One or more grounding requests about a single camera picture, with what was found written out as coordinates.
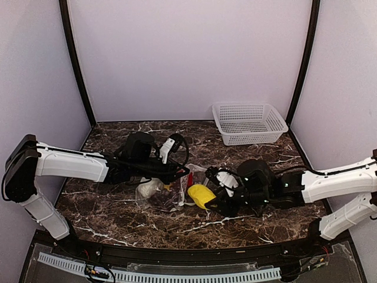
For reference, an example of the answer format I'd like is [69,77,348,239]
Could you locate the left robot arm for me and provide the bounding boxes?
[1,131,190,257]

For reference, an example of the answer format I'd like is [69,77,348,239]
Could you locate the yellow fake banana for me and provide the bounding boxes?
[163,183,173,192]

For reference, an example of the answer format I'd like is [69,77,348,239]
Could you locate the white cable duct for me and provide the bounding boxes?
[37,252,282,282]

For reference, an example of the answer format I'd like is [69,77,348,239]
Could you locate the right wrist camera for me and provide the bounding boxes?
[205,166,239,198]

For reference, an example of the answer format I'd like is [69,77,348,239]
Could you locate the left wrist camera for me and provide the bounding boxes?
[159,133,183,164]

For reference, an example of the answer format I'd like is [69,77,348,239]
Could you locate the white plastic basket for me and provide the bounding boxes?
[212,103,288,146]

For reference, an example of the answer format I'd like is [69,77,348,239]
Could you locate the polka dot zip bag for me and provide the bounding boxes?
[135,164,207,213]

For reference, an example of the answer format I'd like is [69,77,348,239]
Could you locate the right black frame post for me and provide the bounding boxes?
[285,0,320,127]

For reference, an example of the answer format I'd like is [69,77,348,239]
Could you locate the white fake cauliflower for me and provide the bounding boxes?
[137,178,164,198]

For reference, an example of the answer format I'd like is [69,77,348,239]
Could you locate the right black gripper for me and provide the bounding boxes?
[204,180,270,218]

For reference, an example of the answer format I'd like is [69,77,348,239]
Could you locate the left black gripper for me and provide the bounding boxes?
[131,157,190,185]

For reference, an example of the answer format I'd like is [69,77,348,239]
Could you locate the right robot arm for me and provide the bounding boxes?
[204,154,376,256]

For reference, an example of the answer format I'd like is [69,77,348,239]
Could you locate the purple fake grapes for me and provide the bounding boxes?
[148,189,182,212]

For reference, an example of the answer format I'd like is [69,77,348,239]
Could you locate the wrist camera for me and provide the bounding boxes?
[205,166,239,198]
[159,133,183,164]

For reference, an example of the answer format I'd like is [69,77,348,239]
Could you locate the red fake pepper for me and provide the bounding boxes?
[187,173,193,188]

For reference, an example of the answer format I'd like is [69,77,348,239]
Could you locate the black frame post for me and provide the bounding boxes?
[58,0,97,127]
[285,0,320,127]

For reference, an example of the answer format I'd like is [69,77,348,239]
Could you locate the yellow fake lemon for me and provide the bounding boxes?
[187,184,216,210]

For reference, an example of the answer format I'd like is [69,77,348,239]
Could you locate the left black frame post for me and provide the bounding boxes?
[58,0,97,127]

